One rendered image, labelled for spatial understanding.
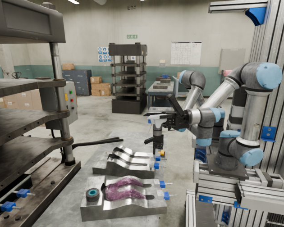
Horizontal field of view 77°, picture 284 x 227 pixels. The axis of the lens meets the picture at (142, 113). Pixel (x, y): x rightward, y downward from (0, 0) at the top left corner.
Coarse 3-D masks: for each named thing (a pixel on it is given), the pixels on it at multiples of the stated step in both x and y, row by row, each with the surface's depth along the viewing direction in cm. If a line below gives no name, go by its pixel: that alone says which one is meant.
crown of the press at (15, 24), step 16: (0, 0) 84; (16, 0) 92; (0, 16) 84; (16, 16) 94; (32, 16) 104; (48, 16) 116; (0, 32) 85; (16, 32) 93; (32, 32) 103; (48, 32) 118; (64, 32) 132
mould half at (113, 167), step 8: (104, 152) 165; (120, 152) 152; (128, 152) 157; (136, 152) 161; (104, 160) 153; (112, 160) 139; (128, 160) 147; (136, 160) 148; (144, 160) 148; (152, 160) 147; (96, 168) 143; (104, 168) 142; (112, 168) 140; (120, 168) 139; (128, 168) 138; (136, 168) 137; (144, 168) 137; (152, 168) 137; (120, 176) 141; (136, 176) 138; (144, 176) 137; (152, 176) 135
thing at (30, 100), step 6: (36, 90) 432; (6, 96) 446; (12, 96) 445; (18, 96) 443; (24, 96) 441; (30, 96) 439; (36, 96) 437; (6, 102) 452; (12, 102) 450; (18, 102) 448; (24, 102) 446; (30, 102) 444; (36, 102) 442; (12, 108) 455; (18, 108) 453; (24, 108) 451; (30, 108) 449; (36, 108) 447; (42, 126) 450
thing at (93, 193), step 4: (92, 188) 108; (96, 188) 108; (88, 192) 105; (92, 192) 107; (96, 192) 105; (88, 196) 102; (92, 196) 102; (96, 196) 103; (88, 200) 103; (92, 200) 102; (96, 200) 104
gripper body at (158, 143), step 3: (153, 135) 142; (162, 135) 144; (156, 138) 143; (159, 138) 143; (162, 138) 142; (153, 141) 144; (156, 141) 144; (159, 141) 144; (162, 141) 143; (153, 144) 143; (156, 144) 142; (159, 144) 142; (162, 144) 141; (156, 147) 144; (159, 147) 144; (162, 147) 142
